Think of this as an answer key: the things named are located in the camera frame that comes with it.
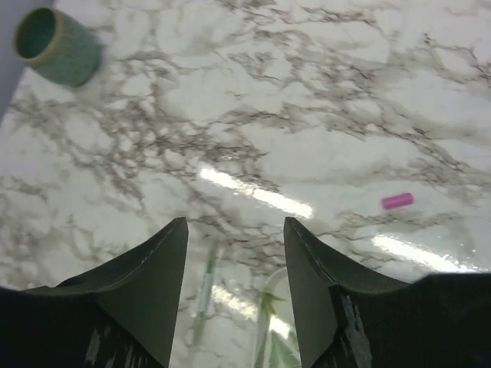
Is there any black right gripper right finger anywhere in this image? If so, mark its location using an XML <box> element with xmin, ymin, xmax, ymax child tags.
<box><xmin>284</xmin><ymin>217</ymin><xmax>406</xmax><ymax>367</ymax></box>

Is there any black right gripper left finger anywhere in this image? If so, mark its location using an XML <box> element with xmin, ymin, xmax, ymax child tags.
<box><xmin>57</xmin><ymin>217</ymin><xmax>188</xmax><ymax>367</ymax></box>

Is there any leaf pattern glass tray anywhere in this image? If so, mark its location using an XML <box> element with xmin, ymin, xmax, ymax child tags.
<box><xmin>252</xmin><ymin>268</ymin><xmax>301</xmax><ymax>368</ymax></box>

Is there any green ceramic mug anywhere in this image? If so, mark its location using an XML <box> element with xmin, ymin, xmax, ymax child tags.
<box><xmin>13</xmin><ymin>7</ymin><xmax>102</xmax><ymax>87</ymax></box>

